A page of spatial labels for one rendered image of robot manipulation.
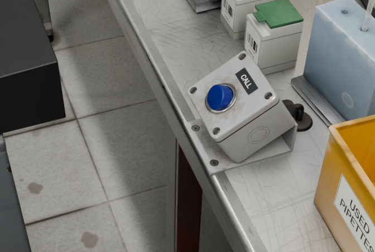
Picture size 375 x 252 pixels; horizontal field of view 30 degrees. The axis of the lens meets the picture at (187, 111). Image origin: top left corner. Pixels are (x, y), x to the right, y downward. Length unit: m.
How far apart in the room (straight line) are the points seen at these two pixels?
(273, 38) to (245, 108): 0.13
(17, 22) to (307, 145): 0.31
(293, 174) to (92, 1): 1.73
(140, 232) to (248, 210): 1.06
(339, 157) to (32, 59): 0.30
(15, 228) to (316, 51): 0.38
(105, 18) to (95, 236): 0.83
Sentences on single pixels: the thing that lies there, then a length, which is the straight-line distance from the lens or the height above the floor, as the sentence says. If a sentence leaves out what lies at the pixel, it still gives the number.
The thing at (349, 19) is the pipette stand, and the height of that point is 0.98.
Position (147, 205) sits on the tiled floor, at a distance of 1.73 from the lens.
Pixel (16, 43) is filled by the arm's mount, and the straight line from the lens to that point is 0.69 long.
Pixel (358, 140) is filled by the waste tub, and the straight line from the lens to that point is 0.61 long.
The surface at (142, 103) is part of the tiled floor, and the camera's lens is 1.97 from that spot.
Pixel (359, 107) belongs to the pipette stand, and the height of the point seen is 0.91.
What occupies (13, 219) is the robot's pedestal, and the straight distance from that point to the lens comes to 0.80.
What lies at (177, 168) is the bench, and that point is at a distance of 0.89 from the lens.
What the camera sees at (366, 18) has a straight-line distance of 0.67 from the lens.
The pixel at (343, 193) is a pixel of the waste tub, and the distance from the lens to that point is 0.59.
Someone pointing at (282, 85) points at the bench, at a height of 0.87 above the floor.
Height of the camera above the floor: 1.39
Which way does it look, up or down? 45 degrees down
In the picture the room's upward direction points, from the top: 2 degrees clockwise
